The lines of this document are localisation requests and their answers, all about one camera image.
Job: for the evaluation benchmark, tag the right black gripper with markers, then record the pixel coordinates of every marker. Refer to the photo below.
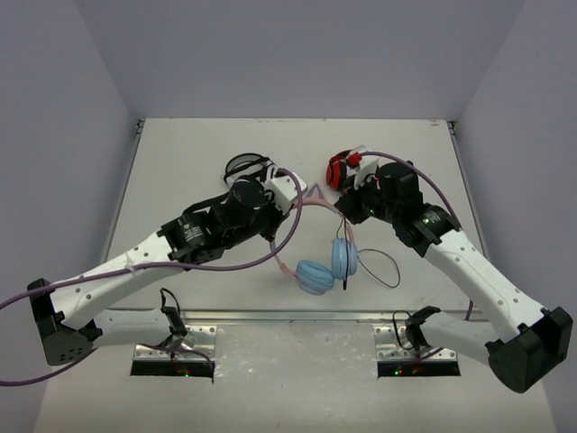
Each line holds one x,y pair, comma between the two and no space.
349,202

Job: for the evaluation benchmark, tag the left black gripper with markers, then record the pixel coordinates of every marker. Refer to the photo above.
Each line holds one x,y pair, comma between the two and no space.
274,218

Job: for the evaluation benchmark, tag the pink blue cat-ear headphones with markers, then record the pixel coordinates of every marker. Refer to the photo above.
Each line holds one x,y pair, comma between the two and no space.
313,277

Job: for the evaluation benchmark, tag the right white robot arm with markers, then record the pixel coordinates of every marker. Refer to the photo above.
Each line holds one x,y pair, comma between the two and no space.
520,340

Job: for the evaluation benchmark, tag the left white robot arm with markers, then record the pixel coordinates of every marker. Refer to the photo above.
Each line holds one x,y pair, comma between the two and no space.
77,316

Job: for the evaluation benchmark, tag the white black headphones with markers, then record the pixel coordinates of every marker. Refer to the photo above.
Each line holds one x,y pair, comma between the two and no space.
252,164

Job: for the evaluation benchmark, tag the red black headphones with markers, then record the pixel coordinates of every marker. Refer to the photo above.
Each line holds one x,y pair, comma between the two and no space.
336,174

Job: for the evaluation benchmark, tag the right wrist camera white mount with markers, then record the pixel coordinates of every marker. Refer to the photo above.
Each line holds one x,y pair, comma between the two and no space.
361,165

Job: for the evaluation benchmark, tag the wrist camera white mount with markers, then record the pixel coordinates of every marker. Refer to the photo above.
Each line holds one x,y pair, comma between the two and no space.
284,189
361,165

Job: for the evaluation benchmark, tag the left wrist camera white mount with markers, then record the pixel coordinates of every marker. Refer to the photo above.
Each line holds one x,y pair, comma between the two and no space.
284,189

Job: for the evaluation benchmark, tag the aluminium front table rail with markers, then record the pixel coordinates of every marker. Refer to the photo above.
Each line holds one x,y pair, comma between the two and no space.
369,316

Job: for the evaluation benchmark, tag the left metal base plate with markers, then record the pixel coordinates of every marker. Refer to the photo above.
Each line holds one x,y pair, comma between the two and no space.
200,337

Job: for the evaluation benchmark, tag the metal base plate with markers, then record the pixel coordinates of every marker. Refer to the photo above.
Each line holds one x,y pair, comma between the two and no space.
200,337
391,344

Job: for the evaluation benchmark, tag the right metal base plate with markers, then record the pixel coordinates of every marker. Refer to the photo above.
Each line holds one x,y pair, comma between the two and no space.
391,344

